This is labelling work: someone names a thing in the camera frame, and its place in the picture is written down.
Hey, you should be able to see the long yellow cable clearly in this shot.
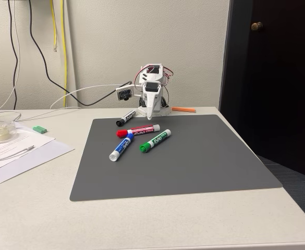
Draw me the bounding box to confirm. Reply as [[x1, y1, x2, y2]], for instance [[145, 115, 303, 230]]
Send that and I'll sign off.
[[60, 0, 68, 107]]

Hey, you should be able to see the green dry erase marker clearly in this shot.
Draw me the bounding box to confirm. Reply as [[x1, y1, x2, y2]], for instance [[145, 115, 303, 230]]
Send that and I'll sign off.
[[139, 129, 172, 154]]

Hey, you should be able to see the dark door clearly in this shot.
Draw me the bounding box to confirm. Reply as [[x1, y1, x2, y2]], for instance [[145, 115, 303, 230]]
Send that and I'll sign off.
[[218, 0, 305, 181]]

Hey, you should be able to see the black dry erase marker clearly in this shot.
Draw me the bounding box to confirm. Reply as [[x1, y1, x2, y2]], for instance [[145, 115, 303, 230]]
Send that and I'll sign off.
[[116, 110, 137, 127]]

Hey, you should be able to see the thin white looped cable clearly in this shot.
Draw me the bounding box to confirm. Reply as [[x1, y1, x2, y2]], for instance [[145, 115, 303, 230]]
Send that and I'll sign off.
[[0, 0, 81, 123]]

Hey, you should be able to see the blue dry erase marker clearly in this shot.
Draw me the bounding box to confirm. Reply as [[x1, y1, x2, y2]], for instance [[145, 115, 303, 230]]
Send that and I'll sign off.
[[108, 133, 136, 162]]

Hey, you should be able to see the red dry erase marker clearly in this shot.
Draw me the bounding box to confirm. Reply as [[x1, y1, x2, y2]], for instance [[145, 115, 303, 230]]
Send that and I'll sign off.
[[116, 124, 161, 139]]

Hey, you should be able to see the small camera module white mount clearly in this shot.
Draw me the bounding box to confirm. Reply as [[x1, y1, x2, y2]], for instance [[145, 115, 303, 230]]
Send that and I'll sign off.
[[115, 84, 136, 102]]

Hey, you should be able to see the thick black cable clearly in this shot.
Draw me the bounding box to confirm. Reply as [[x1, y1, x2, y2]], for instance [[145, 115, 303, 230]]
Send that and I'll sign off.
[[28, 0, 132, 107]]

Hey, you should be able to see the short yellow cable with plug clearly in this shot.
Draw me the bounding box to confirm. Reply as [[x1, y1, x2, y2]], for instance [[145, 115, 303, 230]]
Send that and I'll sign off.
[[50, 0, 58, 53]]

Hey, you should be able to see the white printed paper sheet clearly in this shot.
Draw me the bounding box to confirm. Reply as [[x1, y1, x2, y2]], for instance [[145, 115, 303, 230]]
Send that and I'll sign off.
[[0, 122, 56, 164]]

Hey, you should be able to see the white cable with connector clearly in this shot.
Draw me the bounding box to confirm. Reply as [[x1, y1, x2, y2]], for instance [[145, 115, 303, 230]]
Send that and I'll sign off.
[[0, 145, 35, 164]]

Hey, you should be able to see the thin black cable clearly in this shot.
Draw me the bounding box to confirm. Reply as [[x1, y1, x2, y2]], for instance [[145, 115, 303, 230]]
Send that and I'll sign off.
[[7, 0, 20, 110]]

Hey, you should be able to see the orange stick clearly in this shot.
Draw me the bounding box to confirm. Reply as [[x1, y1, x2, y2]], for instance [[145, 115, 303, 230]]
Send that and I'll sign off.
[[172, 106, 197, 114]]

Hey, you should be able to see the white paper stack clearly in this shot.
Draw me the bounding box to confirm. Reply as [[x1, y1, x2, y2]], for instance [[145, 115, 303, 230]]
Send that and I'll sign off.
[[0, 140, 75, 188]]

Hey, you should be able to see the grey mat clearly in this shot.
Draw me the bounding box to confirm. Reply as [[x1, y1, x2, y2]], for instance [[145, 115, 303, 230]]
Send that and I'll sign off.
[[69, 114, 284, 202]]

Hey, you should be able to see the thick white cable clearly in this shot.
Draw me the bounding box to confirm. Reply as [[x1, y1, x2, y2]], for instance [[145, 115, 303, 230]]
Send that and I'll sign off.
[[50, 83, 124, 110]]

